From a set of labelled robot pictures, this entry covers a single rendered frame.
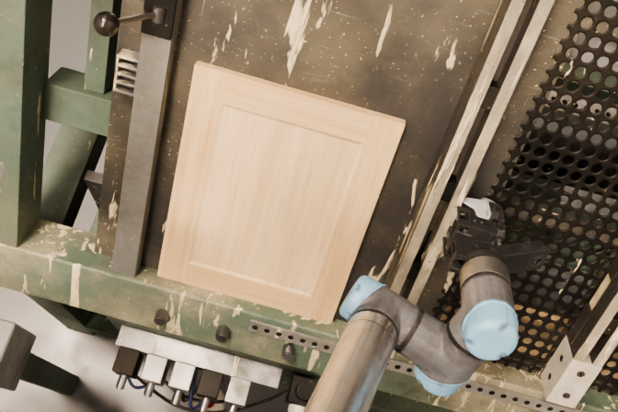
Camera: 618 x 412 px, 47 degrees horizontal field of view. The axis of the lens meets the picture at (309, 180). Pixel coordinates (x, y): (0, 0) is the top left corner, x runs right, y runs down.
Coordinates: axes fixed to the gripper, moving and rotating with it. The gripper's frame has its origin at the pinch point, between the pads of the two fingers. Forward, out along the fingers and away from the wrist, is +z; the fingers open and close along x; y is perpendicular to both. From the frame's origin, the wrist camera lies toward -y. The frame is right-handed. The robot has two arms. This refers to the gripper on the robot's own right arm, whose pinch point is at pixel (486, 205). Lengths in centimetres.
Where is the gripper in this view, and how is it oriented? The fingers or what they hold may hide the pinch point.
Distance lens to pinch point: 132.0
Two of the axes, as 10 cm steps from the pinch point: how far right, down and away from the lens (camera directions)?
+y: -9.6, -2.8, -0.2
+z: 1.3, -5.2, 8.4
